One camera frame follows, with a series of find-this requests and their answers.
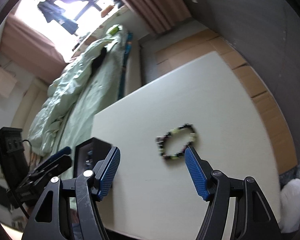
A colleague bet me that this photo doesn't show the black and green bead bracelet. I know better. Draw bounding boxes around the black and green bead bracelet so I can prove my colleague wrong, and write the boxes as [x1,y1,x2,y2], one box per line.
[155,123,198,161]

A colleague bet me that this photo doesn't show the black jewelry box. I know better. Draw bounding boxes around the black jewelry box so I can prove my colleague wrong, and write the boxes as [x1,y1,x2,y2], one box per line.
[73,137,113,178]

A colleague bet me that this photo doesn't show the black speaker cabinet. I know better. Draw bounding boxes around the black speaker cabinet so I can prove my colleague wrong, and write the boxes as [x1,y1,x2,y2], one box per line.
[0,127,29,208]

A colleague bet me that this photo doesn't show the light green duvet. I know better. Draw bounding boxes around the light green duvet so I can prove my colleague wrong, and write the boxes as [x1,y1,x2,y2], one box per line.
[27,24,128,157]

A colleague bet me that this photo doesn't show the pink curtain left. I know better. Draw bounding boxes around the pink curtain left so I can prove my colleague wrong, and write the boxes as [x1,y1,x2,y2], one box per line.
[0,14,66,84]

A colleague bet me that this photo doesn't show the pink curtain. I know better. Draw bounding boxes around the pink curtain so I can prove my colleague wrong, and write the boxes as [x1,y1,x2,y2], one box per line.
[0,14,66,84]
[122,0,192,35]

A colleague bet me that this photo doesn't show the green box on bed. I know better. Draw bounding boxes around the green box on bed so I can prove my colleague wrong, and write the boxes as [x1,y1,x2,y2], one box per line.
[107,24,122,36]

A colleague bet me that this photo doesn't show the flattened cardboard sheets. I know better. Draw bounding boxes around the flattened cardboard sheets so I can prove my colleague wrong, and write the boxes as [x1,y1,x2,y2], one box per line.
[155,29,298,174]

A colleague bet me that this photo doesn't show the pink curtain right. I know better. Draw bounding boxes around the pink curtain right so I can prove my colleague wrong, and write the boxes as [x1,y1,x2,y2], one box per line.
[122,0,192,35]

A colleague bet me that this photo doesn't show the bed with beige frame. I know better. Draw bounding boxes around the bed with beige frame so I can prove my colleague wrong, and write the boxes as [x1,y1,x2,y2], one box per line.
[27,24,143,157]

